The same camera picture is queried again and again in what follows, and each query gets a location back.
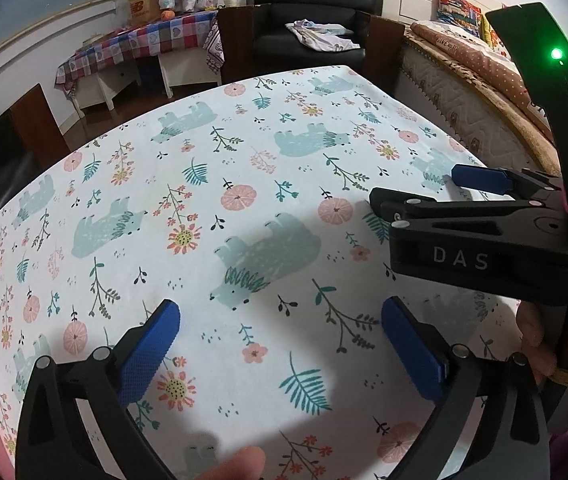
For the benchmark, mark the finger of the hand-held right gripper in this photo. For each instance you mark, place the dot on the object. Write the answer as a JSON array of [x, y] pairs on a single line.
[[479, 176], [464, 208]]

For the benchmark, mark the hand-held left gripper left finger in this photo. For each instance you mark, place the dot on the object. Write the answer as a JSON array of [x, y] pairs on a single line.
[[148, 355]]

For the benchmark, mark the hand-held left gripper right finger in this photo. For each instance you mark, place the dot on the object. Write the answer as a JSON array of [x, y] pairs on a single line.
[[414, 355]]

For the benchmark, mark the person's right hand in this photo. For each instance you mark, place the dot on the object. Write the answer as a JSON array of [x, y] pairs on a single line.
[[536, 335]]

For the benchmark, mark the person's left hand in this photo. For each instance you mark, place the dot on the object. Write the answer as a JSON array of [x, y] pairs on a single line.
[[239, 465]]

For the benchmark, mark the quilted mattress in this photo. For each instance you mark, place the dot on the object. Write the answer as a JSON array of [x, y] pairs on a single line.
[[454, 105]]

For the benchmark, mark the bed with brown blanket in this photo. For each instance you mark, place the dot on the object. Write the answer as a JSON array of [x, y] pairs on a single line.
[[504, 70]]

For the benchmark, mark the yellow flower pillow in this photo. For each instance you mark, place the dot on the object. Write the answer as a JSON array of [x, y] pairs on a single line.
[[491, 32]]

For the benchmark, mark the colourful striped pillow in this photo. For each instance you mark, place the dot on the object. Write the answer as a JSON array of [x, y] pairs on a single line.
[[459, 10]]

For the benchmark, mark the floral bear print tablecloth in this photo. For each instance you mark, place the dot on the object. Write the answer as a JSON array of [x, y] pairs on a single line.
[[213, 160]]

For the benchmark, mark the floral cloth garment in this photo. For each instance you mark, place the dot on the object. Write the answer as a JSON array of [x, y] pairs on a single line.
[[324, 35]]

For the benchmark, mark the white desk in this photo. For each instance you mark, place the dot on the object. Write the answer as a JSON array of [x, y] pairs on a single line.
[[188, 67]]

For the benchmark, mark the plaid covered side table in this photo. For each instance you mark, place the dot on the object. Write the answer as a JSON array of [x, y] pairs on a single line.
[[153, 35]]

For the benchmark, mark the orange fruit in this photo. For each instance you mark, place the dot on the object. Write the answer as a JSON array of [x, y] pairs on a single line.
[[166, 15]]

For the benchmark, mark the cardboard box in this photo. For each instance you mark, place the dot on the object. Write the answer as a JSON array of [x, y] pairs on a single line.
[[143, 2]]

